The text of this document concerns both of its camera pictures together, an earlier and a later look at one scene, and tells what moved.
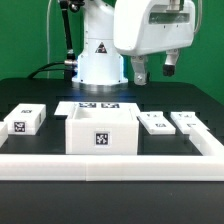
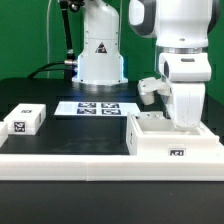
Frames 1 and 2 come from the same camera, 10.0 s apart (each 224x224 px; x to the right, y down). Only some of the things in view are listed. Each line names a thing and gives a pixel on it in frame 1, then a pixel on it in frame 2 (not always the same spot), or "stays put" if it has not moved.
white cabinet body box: (102, 129) -> (155, 135)
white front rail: (208, 166) stays put
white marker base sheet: (64, 107) stays put
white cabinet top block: (26, 118) stays put
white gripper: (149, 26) -> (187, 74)
